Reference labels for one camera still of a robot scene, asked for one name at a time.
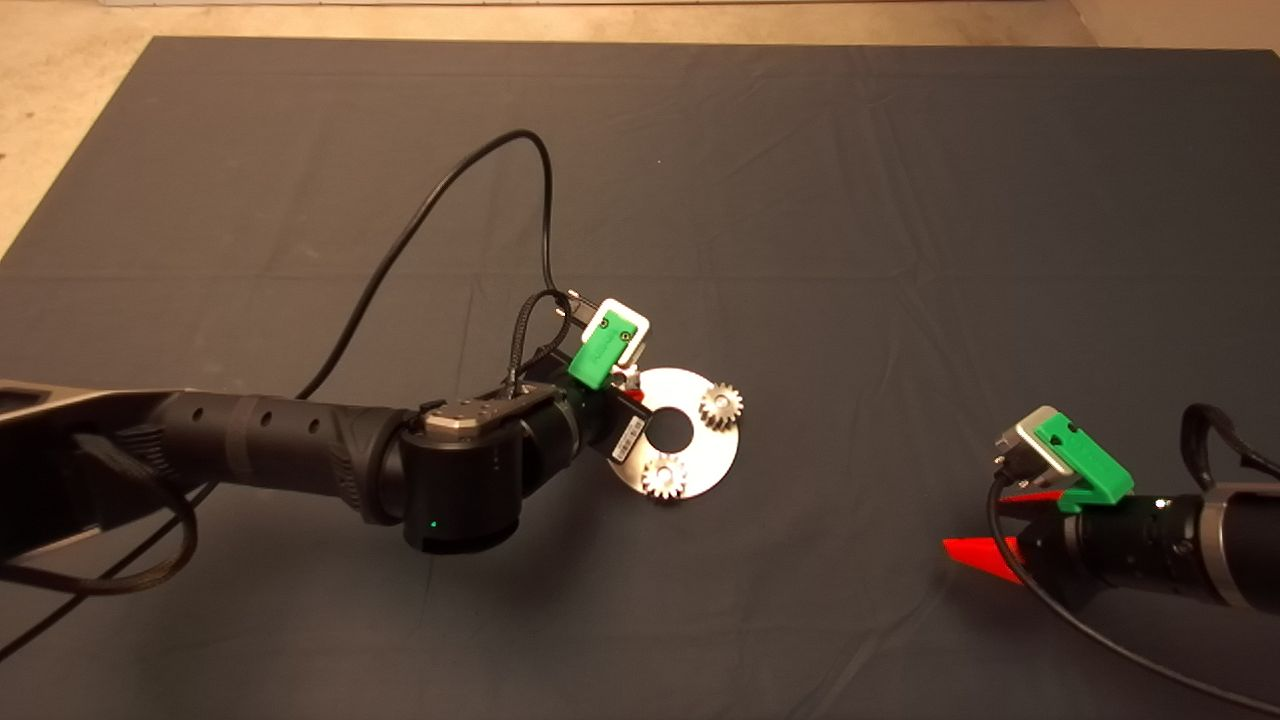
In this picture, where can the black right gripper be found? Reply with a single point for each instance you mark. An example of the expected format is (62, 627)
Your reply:
(1110, 550)

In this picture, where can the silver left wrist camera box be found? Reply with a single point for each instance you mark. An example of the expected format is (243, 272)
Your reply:
(638, 345)

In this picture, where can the green left camera mount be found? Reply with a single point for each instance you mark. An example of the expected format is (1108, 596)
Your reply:
(598, 355)

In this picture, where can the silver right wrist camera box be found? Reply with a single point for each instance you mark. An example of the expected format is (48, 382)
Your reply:
(1030, 435)

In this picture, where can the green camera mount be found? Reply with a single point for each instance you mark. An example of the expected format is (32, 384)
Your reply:
(1090, 465)
(598, 355)

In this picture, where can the round metal carrier plate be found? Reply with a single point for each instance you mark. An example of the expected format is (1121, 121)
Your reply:
(715, 460)

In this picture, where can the green right camera mount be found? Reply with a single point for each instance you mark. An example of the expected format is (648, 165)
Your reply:
(1090, 465)

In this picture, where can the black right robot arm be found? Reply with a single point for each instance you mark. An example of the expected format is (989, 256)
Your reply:
(1245, 550)

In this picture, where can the small steel planetary gear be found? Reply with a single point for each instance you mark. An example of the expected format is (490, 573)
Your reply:
(628, 378)
(655, 485)
(713, 412)

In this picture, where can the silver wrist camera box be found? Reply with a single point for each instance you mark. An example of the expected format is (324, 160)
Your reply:
(1030, 435)
(638, 345)

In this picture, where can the dark grey table cloth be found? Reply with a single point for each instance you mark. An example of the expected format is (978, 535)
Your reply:
(850, 150)

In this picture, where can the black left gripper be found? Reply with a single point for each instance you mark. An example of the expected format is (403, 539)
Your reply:
(590, 420)

